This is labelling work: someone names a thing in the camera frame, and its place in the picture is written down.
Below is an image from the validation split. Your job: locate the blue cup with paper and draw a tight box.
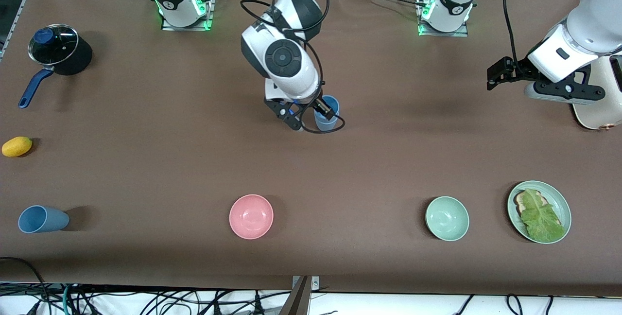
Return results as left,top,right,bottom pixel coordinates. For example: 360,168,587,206
314,116,339,133

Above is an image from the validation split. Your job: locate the brown table cover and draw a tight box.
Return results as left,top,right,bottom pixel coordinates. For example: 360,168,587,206
0,0,622,297

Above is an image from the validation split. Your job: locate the cream toaster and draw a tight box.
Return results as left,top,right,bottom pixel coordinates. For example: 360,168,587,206
572,55,622,131

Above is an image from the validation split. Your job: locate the pink bowl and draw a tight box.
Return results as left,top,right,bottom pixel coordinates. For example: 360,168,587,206
229,194,274,240

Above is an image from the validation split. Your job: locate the toast slice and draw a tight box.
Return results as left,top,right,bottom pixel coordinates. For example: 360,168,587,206
514,190,562,228

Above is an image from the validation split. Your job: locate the light green plate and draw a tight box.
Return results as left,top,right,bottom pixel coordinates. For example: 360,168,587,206
507,180,572,245

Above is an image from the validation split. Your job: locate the green lettuce leaf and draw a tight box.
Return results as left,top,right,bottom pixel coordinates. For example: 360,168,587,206
520,189,567,243

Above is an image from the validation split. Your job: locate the light green bowl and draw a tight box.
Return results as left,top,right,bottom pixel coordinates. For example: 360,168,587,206
425,196,470,242

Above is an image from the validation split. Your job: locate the black pot with glass lid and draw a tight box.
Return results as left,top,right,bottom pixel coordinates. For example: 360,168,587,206
18,23,93,109

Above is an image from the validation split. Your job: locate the yellow lemon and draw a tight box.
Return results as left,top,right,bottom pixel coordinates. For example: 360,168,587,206
1,136,34,158

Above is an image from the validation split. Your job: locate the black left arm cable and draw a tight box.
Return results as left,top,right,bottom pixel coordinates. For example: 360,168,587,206
501,0,530,63

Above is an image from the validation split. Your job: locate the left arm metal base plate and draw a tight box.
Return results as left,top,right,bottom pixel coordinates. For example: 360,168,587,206
415,0,470,37

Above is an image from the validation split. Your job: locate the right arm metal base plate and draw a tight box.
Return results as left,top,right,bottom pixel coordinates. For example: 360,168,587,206
161,0,215,31

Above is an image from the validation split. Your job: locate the metal bracket with dark beam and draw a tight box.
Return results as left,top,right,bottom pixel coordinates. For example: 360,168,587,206
279,275,321,315

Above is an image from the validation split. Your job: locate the aluminium table edge rail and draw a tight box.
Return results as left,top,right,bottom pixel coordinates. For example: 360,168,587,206
0,0,50,61

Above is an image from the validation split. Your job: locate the black floor cable loop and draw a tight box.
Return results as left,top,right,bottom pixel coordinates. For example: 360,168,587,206
0,257,52,303

